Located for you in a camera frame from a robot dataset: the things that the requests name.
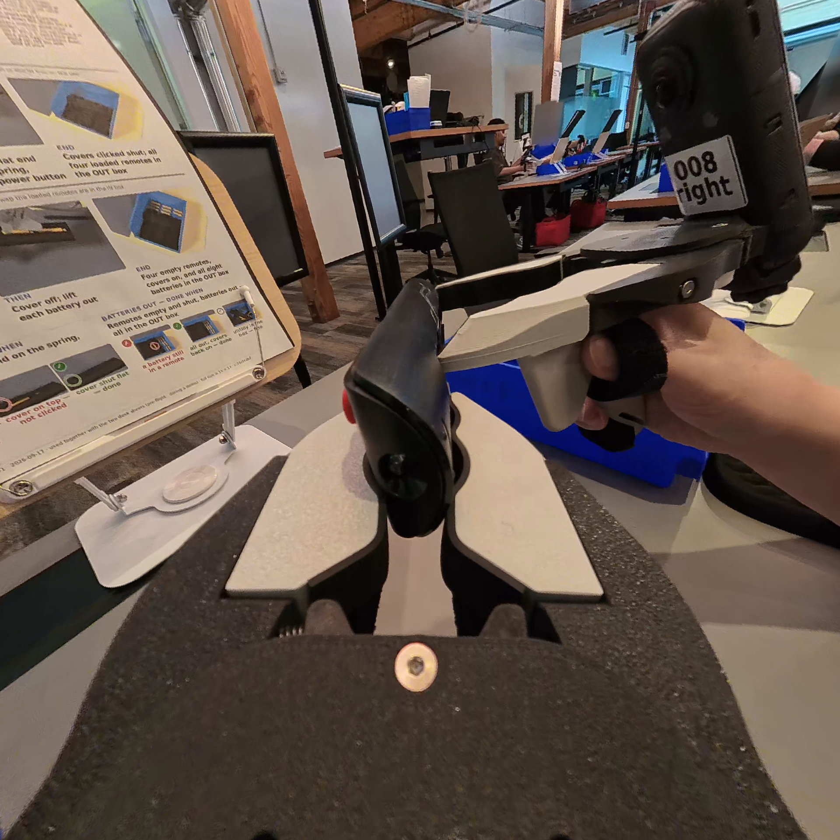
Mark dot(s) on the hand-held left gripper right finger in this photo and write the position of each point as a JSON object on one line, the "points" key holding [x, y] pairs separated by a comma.
{"points": [[525, 525]]}

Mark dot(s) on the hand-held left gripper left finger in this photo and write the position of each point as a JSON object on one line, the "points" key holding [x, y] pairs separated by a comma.
{"points": [[295, 538]]}

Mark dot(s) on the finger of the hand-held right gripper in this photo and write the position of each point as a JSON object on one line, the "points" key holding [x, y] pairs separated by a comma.
{"points": [[525, 335], [505, 282]]}

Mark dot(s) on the black remote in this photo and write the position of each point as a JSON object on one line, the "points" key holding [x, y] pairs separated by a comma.
{"points": [[400, 407]]}

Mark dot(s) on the person's right hand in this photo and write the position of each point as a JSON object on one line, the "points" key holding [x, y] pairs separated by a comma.
{"points": [[709, 381]]}

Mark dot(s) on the red bin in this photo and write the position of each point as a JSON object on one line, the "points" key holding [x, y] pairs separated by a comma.
{"points": [[553, 232], [588, 214]]}

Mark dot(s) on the black office chair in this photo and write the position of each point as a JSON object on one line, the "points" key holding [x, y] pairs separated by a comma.
{"points": [[475, 217]]}

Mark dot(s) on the blue plastic bin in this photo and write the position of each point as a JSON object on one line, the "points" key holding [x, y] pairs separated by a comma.
{"points": [[578, 433]]}

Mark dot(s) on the wooden background desk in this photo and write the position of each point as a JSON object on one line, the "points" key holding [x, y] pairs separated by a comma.
{"points": [[420, 138]]}

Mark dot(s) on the black display panel stand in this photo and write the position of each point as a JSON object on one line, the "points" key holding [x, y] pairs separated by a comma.
{"points": [[372, 164]]}

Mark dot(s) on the blue storage box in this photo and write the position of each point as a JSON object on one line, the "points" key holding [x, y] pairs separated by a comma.
{"points": [[407, 121]]}

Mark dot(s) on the black pole stand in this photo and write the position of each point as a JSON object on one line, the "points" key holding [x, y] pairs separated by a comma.
{"points": [[344, 158]]}

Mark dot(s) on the white stand base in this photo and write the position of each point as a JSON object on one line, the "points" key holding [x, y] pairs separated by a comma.
{"points": [[768, 313]]}

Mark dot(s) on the black floor sign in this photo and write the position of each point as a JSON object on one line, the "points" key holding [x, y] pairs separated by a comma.
{"points": [[250, 204]]}

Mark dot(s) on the wooden pillar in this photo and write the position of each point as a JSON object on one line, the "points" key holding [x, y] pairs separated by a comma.
{"points": [[269, 145]]}

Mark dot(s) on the instruction sheet on stand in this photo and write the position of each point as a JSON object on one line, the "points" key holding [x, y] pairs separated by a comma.
{"points": [[118, 236]]}

